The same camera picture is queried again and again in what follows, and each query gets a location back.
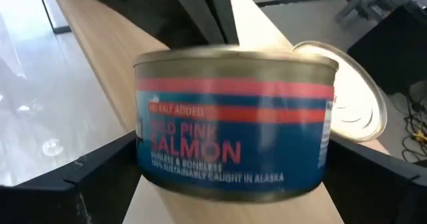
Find wooden shelf black frame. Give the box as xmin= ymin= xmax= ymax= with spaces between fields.
xmin=46 ymin=0 xmax=391 ymax=224

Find blue label salmon can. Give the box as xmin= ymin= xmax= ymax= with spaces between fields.
xmin=292 ymin=39 xmax=388 ymax=144
xmin=133 ymin=43 xmax=340 ymax=203

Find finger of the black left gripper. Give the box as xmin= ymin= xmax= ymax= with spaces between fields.
xmin=68 ymin=0 xmax=225 ymax=49
xmin=199 ymin=0 xmax=240 ymax=46

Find dark metal stand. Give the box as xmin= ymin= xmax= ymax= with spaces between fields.
xmin=335 ymin=0 xmax=413 ymax=23

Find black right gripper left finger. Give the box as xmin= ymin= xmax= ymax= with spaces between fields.
xmin=0 ymin=130 xmax=143 ymax=224

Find yellow extension cord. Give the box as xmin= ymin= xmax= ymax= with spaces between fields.
xmin=400 ymin=93 xmax=427 ymax=163

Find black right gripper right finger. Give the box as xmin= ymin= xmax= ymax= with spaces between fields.
xmin=320 ymin=134 xmax=427 ymax=224

